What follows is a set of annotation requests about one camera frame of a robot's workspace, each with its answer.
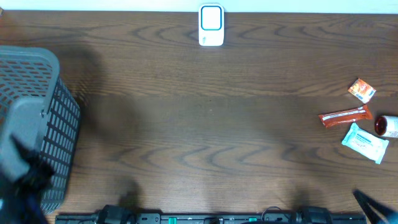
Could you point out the teal wet wipes pack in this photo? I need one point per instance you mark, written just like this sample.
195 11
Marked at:
366 144

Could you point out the green lid jar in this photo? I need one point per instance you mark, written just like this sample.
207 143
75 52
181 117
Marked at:
386 126

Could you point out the red chocolate bar wrapper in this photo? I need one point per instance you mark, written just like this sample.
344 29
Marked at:
346 116

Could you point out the orange small box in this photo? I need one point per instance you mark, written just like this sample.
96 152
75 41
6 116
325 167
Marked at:
362 90

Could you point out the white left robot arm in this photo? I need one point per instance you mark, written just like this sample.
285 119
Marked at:
21 202

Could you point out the white barcode scanner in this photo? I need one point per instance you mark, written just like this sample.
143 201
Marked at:
211 25

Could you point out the grey plastic basket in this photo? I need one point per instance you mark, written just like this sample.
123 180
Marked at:
38 109

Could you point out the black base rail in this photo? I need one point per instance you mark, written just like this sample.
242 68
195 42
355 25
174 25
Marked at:
111 214

